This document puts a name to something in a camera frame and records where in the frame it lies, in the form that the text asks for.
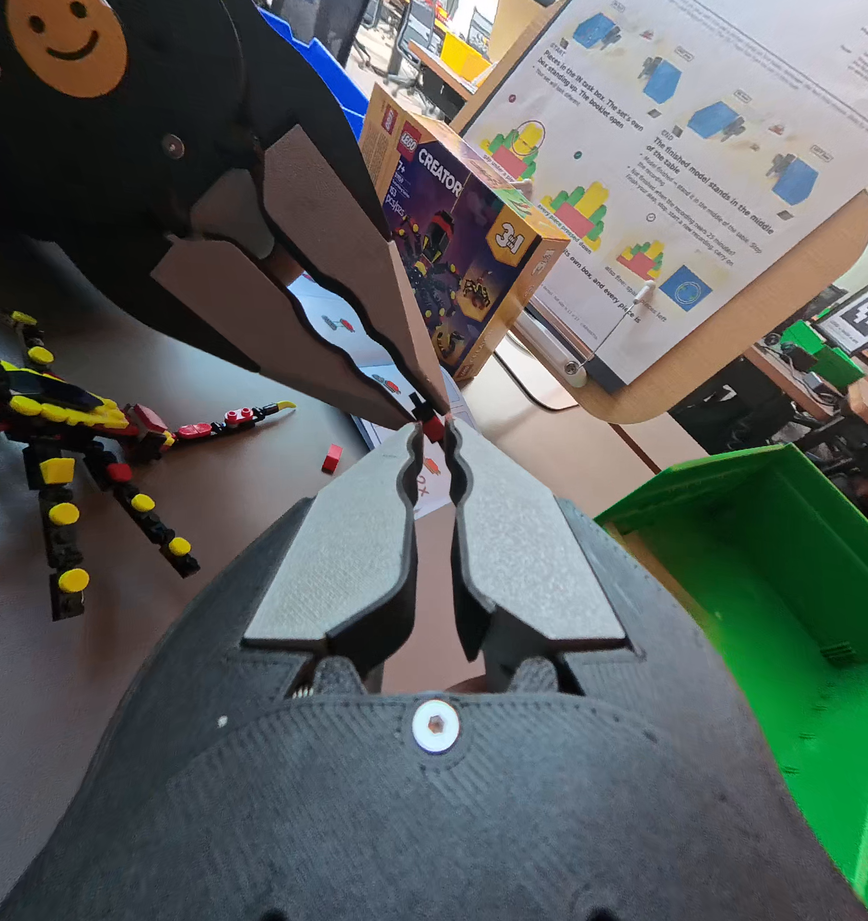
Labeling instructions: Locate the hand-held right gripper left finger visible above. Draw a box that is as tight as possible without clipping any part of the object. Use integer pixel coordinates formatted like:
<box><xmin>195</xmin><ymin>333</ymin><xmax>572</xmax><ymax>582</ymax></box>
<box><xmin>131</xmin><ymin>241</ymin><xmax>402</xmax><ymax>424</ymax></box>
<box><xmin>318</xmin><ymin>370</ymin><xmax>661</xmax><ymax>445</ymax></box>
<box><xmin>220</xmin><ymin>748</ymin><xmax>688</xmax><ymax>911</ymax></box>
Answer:
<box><xmin>240</xmin><ymin>421</ymin><xmax>418</xmax><ymax>681</ymax></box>

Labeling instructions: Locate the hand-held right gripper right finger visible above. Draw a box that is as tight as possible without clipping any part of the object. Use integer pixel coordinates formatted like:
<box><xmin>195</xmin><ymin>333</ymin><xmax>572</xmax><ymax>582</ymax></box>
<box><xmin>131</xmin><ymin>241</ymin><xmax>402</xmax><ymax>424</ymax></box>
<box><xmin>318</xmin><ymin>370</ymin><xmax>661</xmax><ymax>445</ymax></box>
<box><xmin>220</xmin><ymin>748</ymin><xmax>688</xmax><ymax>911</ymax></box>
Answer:
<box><xmin>443</xmin><ymin>421</ymin><xmax>629</xmax><ymax>692</ymax></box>

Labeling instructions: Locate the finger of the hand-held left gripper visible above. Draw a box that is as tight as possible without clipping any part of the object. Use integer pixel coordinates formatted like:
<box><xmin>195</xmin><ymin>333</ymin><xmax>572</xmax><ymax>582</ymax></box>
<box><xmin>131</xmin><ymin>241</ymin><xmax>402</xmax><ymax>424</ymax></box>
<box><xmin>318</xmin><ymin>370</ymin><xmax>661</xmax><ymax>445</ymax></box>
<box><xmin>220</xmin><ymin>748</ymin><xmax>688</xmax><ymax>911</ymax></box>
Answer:
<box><xmin>151</xmin><ymin>236</ymin><xmax>417</xmax><ymax>430</ymax></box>
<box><xmin>260</xmin><ymin>124</ymin><xmax>452</xmax><ymax>420</ymax></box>

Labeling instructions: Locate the small black red lego piece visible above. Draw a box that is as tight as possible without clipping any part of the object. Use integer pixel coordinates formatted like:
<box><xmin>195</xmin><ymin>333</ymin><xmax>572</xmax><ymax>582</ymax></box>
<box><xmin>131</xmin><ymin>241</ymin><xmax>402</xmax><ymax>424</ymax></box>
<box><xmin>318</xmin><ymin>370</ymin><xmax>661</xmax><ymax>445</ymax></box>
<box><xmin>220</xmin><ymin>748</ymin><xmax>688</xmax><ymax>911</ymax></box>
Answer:
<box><xmin>409</xmin><ymin>392</ymin><xmax>448</xmax><ymax>443</ymax></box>

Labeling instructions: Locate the open lego instruction booklet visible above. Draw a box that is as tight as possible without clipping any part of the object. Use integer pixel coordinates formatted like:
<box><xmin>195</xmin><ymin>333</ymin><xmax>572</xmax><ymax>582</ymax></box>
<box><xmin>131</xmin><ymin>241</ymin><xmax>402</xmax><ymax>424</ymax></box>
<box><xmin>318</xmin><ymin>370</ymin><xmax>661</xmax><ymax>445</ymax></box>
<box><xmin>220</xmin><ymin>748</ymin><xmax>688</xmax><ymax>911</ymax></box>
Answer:
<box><xmin>286</xmin><ymin>272</ymin><xmax>478</xmax><ymax>520</ymax></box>

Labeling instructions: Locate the lego set box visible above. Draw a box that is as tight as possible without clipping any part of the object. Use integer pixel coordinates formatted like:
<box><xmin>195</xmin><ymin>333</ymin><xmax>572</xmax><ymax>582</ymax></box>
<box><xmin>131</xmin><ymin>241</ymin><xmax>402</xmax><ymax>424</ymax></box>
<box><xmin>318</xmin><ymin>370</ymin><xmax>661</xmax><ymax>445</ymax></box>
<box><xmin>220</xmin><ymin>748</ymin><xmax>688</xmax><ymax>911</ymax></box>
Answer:
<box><xmin>358</xmin><ymin>83</ymin><xmax>561</xmax><ymax>382</ymax></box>

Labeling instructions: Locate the black yellow lego model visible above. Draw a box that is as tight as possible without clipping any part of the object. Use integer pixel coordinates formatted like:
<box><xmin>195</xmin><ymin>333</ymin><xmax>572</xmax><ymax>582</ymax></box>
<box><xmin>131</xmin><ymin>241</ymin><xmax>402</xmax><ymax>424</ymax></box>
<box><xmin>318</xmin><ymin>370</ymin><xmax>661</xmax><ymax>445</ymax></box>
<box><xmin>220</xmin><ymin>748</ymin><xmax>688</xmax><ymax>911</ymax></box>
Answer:
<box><xmin>0</xmin><ymin>308</ymin><xmax>298</xmax><ymax>621</ymax></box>

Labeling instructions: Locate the blue plastic bin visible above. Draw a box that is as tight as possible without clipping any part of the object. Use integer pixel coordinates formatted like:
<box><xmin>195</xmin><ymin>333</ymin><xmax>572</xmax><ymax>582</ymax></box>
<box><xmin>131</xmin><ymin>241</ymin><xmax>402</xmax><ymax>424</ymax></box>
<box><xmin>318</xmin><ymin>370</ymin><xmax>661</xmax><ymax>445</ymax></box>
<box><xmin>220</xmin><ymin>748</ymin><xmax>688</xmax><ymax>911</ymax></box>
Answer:
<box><xmin>258</xmin><ymin>7</ymin><xmax>370</xmax><ymax>141</ymax></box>

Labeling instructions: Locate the black office chair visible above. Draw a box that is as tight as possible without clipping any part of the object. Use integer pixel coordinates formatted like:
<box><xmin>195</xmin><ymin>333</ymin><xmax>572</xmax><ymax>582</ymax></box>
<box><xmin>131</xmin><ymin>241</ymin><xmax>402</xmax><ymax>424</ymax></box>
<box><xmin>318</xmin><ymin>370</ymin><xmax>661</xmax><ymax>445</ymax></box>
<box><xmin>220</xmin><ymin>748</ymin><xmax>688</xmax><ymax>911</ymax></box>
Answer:
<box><xmin>272</xmin><ymin>0</ymin><xmax>370</xmax><ymax>66</ymax></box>

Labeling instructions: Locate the yellow plastic bin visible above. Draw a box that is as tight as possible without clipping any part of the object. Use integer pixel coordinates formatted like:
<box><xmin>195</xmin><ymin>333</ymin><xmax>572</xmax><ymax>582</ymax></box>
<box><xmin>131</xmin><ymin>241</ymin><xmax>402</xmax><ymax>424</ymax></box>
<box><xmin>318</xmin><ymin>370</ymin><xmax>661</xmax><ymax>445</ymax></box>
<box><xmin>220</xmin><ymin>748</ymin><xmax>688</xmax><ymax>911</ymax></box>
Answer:
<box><xmin>440</xmin><ymin>30</ymin><xmax>493</xmax><ymax>83</ymax></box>

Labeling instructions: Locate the wooden display board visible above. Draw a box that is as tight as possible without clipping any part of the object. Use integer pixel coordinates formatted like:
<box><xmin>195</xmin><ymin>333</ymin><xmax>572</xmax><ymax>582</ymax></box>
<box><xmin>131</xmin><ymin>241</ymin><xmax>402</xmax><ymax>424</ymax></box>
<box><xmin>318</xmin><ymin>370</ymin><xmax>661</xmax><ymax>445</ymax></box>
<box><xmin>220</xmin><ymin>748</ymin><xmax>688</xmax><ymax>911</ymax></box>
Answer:
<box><xmin>448</xmin><ymin>0</ymin><xmax>868</xmax><ymax>425</ymax></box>

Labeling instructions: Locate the printed instruction poster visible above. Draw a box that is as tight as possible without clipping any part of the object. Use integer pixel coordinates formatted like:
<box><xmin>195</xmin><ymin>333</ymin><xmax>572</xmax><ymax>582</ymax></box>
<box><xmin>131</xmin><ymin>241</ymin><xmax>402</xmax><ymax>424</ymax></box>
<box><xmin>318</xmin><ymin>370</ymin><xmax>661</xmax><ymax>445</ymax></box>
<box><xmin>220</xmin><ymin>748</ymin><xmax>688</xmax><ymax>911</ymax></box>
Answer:
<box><xmin>463</xmin><ymin>0</ymin><xmax>868</xmax><ymax>386</ymax></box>

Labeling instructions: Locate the black white marker sign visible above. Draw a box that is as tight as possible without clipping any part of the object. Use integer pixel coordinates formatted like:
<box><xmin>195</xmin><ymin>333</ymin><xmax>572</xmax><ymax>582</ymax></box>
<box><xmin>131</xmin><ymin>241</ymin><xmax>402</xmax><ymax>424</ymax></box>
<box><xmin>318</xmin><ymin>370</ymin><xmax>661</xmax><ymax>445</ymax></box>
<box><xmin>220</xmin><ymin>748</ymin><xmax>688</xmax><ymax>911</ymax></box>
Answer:
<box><xmin>815</xmin><ymin>270</ymin><xmax>868</xmax><ymax>355</ymax></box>

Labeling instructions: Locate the white pin with string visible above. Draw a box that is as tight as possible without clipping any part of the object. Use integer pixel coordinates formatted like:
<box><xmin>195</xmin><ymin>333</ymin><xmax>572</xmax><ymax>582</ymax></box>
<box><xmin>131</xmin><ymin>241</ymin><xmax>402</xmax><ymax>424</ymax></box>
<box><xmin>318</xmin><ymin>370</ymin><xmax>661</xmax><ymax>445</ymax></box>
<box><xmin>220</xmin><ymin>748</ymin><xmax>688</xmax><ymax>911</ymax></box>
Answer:
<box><xmin>567</xmin><ymin>279</ymin><xmax>658</xmax><ymax>375</ymax></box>

